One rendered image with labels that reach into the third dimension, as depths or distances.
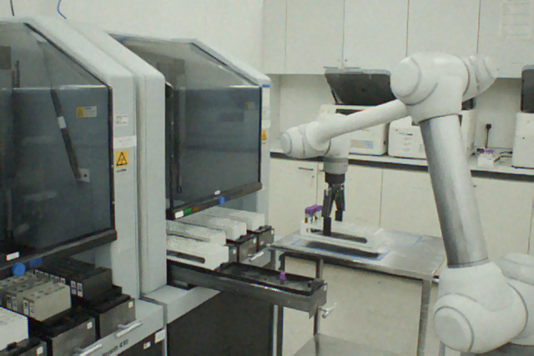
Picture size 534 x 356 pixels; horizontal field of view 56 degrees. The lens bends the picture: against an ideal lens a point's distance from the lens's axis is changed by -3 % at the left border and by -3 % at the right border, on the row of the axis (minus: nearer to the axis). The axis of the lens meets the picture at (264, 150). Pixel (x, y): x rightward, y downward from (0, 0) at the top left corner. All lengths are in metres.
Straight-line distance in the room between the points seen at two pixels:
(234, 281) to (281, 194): 2.58
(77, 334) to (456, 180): 1.02
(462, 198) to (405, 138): 2.48
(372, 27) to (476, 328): 3.15
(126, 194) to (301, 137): 0.59
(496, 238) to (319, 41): 2.02
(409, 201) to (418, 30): 1.28
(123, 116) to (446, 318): 1.01
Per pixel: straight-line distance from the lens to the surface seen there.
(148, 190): 1.64
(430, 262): 1.87
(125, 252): 1.61
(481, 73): 1.45
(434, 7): 4.06
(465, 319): 1.29
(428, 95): 1.32
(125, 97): 1.53
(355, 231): 1.87
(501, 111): 4.30
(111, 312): 1.48
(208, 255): 1.70
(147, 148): 1.61
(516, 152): 3.69
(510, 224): 3.77
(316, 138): 1.69
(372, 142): 3.84
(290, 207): 4.16
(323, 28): 4.29
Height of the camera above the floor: 1.42
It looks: 7 degrees down
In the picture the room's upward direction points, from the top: 1 degrees clockwise
